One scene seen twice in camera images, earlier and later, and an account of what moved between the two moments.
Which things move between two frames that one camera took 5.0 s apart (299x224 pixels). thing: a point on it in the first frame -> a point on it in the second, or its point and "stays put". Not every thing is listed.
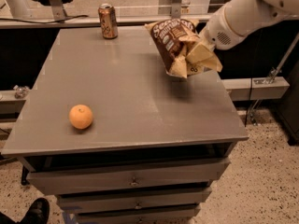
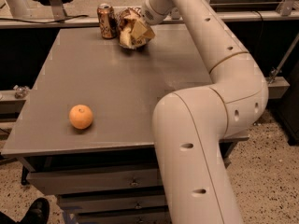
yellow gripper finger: x=179 y=66 -> x=125 y=37
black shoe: x=38 y=212 stays put
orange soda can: x=108 y=21 stays put
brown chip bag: x=172 y=35 -> x=133 y=29
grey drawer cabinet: x=118 y=138 stays put
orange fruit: x=80 y=117 stays put
